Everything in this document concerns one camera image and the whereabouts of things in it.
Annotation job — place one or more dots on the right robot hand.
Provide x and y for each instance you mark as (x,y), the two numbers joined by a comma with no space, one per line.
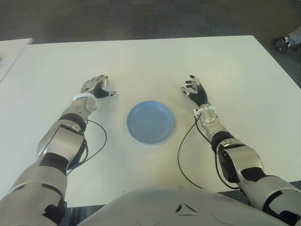
(198,95)

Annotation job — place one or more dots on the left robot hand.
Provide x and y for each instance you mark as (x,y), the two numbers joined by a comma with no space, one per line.
(94,86)

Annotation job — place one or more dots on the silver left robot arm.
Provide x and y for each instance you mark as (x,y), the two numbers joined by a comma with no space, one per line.
(61,141)

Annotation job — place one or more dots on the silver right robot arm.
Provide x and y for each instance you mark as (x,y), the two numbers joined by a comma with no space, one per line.
(244,157)

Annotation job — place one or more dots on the blue round plate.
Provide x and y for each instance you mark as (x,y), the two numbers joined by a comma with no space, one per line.
(150,122)

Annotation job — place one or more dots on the white side table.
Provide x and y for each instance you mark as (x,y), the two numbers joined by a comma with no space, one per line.
(11,51)

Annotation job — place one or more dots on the grey trouser leg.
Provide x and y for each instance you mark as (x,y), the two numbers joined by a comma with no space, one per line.
(296,37)

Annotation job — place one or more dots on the silver robot torso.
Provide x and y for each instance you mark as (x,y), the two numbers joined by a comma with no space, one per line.
(164,207)

